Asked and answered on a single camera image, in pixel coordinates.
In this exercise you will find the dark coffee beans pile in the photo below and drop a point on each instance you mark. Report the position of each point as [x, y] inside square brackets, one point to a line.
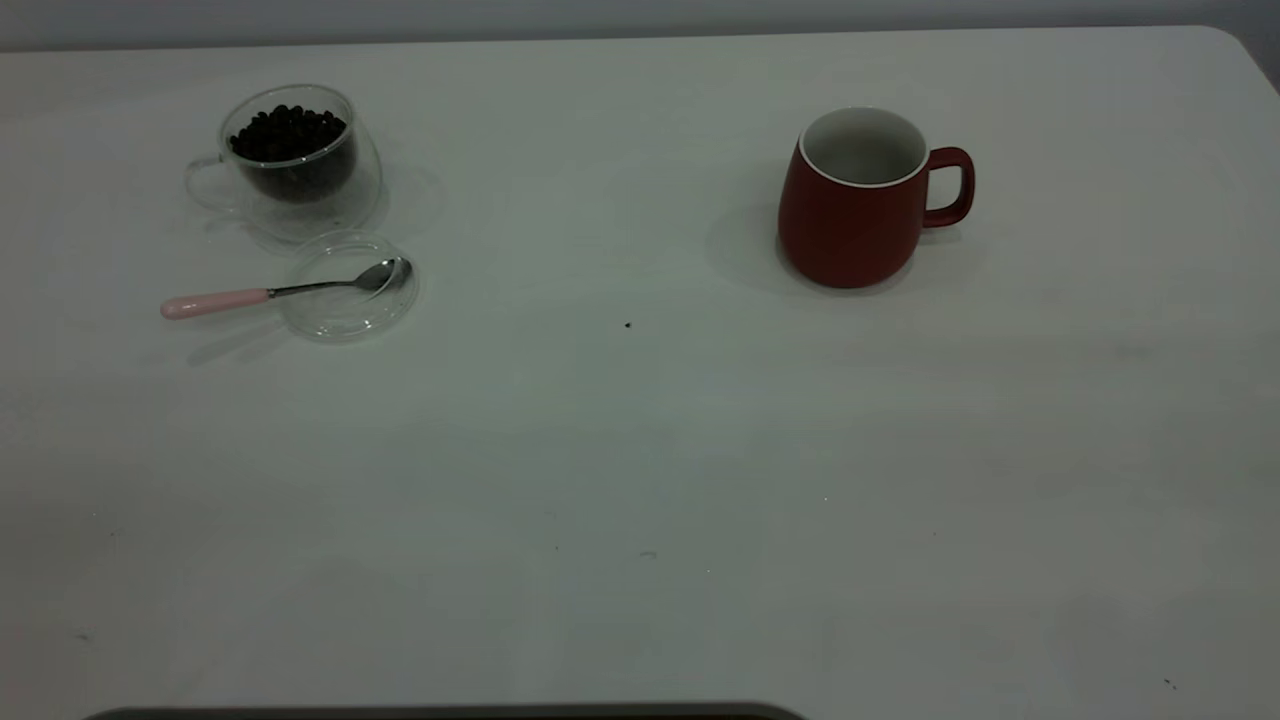
[288, 132]

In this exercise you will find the clear glass cup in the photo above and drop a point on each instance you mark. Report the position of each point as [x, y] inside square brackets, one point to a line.
[300, 210]

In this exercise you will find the clear glass lid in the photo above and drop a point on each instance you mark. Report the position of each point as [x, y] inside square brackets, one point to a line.
[345, 315]

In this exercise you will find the red ceramic mug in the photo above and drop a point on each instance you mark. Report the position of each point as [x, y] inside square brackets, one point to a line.
[850, 235]

